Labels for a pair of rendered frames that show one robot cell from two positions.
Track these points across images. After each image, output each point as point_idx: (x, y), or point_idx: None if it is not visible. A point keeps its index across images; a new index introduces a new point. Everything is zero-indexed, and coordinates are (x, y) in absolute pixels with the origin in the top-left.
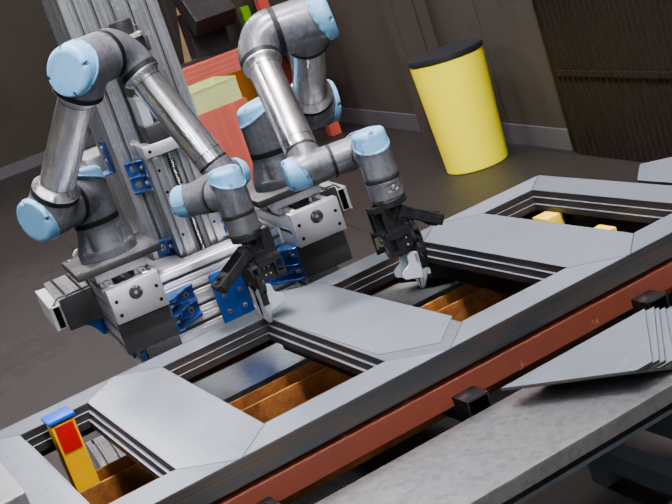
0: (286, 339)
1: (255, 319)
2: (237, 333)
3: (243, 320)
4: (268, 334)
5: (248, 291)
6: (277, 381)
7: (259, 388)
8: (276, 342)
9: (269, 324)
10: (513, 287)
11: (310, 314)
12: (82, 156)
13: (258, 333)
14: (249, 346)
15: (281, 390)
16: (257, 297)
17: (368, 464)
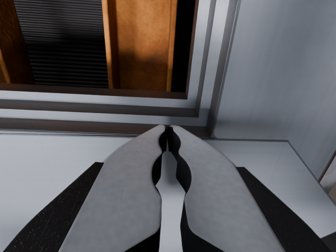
0: (62, 99)
1: (246, 115)
2: (234, 5)
3: (307, 91)
4: (181, 98)
5: (289, 220)
6: (169, 47)
7: (173, 2)
8: (140, 90)
9: (195, 125)
10: None
11: (45, 196)
12: None
13: (201, 80)
14: (194, 24)
15: (104, 21)
16: (151, 196)
17: (40, 51)
